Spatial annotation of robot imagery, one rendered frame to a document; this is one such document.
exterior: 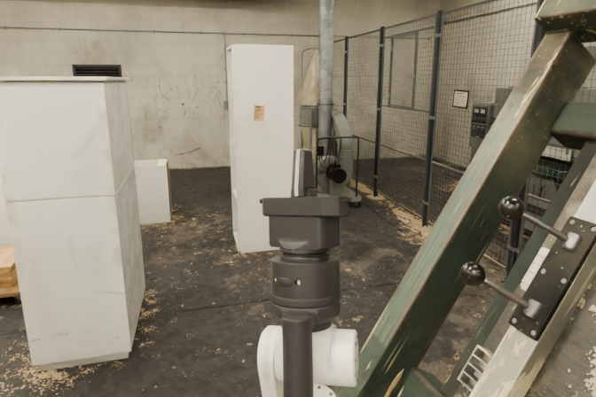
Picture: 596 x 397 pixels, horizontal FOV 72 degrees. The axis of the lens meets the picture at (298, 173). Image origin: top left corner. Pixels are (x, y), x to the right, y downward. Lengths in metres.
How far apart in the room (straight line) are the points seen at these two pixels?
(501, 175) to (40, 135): 2.26
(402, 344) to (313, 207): 0.51
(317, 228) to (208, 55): 7.93
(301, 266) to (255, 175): 3.61
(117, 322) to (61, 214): 0.75
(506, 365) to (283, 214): 0.44
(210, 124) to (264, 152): 4.42
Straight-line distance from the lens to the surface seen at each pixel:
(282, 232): 0.52
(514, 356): 0.77
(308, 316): 0.50
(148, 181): 5.28
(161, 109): 8.38
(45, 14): 8.74
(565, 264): 0.76
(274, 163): 4.09
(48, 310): 2.93
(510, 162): 0.96
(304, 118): 6.23
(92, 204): 2.62
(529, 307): 0.75
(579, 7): 1.00
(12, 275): 4.05
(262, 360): 0.55
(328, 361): 0.53
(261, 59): 4.00
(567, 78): 1.04
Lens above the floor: 1.73
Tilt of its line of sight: 13 degrees down
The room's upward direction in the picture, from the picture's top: straight up
